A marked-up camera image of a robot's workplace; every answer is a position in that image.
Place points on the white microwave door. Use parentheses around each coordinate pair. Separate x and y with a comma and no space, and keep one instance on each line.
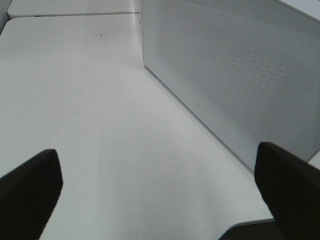
(248,69)

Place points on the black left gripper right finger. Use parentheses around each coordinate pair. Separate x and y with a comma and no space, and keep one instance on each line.
(290,187)

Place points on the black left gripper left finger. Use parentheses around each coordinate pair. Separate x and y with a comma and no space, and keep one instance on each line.
(28,196)

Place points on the white microwave oven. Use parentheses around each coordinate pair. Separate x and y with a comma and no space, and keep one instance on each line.
(308,8)

